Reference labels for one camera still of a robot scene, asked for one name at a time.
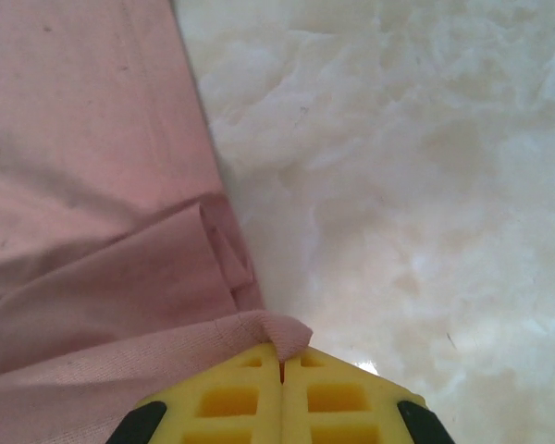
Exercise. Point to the pink t-shirt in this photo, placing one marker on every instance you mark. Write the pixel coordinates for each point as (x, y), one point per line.
(97, 185)

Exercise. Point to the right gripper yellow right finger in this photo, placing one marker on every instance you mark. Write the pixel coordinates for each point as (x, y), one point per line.
(342, 407)

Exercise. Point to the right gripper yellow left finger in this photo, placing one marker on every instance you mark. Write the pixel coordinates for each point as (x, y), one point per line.
(240, 407)

